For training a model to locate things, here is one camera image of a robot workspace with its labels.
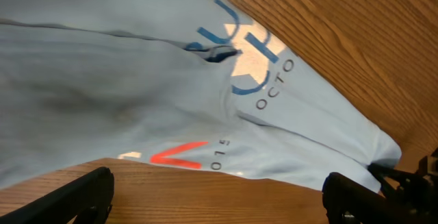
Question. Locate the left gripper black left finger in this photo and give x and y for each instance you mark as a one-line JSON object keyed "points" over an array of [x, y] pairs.
{"points": [[86, 200]]}

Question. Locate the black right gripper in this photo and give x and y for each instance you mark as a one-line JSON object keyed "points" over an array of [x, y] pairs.
{"points": [[410, 187]]}

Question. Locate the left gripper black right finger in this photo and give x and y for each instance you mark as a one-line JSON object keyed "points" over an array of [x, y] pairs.
{"points": [[346, 201]]}

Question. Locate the light blue t-shirt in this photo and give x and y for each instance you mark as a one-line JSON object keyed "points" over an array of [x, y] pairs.
{"points": [[192, 84]]}

